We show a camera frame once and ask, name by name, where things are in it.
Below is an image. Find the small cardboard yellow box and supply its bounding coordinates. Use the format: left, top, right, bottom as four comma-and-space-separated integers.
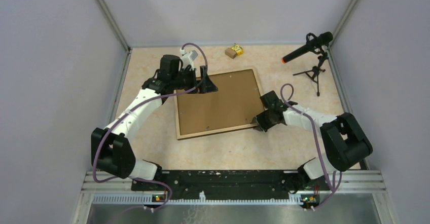
225, 44, 244, 59

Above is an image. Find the wooden picture frame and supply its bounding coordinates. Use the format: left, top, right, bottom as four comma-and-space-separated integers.
174, 67, 268, 141

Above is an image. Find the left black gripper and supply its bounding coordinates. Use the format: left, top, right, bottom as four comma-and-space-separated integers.
171, 65, 218, 94

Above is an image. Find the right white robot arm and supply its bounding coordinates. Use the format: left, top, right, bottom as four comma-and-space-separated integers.
253, 91, 373, 190

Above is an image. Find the black microphone on tripod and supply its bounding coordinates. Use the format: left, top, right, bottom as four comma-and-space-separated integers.
281, 31, 334, 97

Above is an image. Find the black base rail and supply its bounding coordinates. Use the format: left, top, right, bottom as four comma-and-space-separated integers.
131, 170, 324, 201

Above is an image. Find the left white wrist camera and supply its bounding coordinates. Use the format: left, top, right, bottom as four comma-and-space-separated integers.
180, 48, 198, 70

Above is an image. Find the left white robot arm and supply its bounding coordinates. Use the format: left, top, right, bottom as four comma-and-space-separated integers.
91, 50, 218, 190

